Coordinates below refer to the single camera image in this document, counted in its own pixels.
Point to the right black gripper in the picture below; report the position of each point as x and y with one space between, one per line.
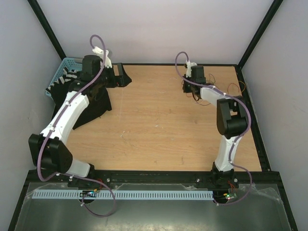
186 89

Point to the blue plastic basket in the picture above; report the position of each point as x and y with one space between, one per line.
70 63

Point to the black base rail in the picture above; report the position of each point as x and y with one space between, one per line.
199 179

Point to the black white striped cloth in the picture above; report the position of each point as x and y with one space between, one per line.
66 76

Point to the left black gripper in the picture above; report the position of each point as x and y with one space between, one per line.
119 81

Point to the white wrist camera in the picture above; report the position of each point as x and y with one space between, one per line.
104 55
188 65

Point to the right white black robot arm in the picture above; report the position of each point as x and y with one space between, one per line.
232 119

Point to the light blue slotted cable duct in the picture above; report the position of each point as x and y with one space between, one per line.
123 195

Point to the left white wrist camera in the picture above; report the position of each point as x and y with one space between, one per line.
104 55

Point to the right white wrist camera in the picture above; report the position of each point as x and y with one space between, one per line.
188 65

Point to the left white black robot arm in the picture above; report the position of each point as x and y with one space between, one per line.
48 149

